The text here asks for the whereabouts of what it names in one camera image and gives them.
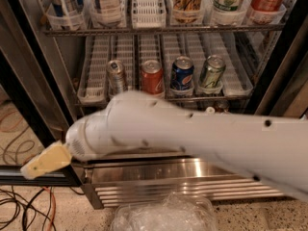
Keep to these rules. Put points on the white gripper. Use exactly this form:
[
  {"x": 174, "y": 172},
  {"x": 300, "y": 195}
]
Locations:
[{"x": 75, "y": 141}]

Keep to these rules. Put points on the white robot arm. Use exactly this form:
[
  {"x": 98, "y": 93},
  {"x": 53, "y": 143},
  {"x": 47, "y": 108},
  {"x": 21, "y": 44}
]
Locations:
[{"x": 272, "y": 149}]

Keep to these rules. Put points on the left glass fridge door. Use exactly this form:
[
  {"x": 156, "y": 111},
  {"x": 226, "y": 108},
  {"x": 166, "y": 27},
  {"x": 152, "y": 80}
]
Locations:
[{"x": 39, "y": 72}]

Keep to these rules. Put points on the glass fridge door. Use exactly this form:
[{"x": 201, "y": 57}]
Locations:
[
  {"x": 39, "y": 72},
  {"x": 281, "y": 87}
]

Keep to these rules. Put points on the silver can middle shelf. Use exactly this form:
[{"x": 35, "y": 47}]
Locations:
[{"x": 116, "y": 76}]

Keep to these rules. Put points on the red coke can middle shelf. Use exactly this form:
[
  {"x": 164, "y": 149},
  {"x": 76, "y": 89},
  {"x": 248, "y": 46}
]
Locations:
[{"x": 152, "y": 77}]

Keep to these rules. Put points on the blue pepsi can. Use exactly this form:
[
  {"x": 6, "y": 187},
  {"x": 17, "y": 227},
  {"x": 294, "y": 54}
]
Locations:
[{"x": 181, "y": 73}]

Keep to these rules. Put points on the blue white tall can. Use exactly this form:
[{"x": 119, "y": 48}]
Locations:
[{"x": 65, "y": 0}]

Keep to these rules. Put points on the brown can bottom rear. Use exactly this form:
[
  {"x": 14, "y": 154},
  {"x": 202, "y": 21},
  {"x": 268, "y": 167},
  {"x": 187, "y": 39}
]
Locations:
[{"x": 221, "y": 106}]

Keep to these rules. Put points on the green can middle shelf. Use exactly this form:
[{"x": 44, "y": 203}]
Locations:
[{"x": 212, "y": 71}]

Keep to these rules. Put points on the gold tall can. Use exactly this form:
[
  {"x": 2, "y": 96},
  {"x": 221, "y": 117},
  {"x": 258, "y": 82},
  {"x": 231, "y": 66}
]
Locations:
[{"x": 186, "y": 11}]

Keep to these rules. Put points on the stainless steel fridge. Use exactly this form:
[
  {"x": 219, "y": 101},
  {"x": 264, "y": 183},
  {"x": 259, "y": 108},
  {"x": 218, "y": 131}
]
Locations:
[{"x": 148, "y": 174}]

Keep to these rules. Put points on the right glass fridge door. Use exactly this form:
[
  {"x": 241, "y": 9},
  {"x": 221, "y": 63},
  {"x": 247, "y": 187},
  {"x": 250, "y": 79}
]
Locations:
[{"x": 281, "y": 87}]

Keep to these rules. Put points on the empty white tray middle left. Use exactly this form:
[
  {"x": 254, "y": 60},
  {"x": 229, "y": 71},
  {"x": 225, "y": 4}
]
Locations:
[{"x": 92, "y": 86}]

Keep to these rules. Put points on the clear plastic bag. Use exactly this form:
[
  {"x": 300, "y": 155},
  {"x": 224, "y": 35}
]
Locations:
[{"x": 176, "y": 212}]

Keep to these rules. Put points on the brown bottle white cap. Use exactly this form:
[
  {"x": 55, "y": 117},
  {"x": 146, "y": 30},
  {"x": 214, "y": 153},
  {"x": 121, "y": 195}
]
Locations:
[{"x": 210, "y": 110}]

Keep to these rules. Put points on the top wire shelf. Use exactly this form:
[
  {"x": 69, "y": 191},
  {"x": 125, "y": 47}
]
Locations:
[{"x": 162, "y": 31}]

